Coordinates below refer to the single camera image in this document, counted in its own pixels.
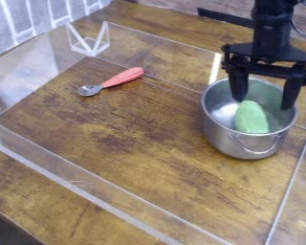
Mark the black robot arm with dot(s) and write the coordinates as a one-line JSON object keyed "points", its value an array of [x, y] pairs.
{"points": [[271, 6]]}

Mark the green bumpy gourd toy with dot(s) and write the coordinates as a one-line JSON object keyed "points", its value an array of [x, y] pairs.
{"points": [[249, 118]]}

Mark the clear acrylic corner bracket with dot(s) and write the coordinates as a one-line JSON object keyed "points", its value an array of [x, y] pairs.
{"points": [[87, 45]]}

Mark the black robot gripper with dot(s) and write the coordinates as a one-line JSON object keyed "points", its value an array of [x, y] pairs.
{"points": [[269, 56]]}

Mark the silver metal pot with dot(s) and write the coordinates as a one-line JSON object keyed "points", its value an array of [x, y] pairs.
{"points": [[218, 107]]}

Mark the black strip on table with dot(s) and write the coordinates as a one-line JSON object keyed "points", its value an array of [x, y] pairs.
{"points": [[235, 20]]}

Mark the red handled metal spoon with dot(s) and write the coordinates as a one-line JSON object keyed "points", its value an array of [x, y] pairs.
{"points": [[123, 77]]}

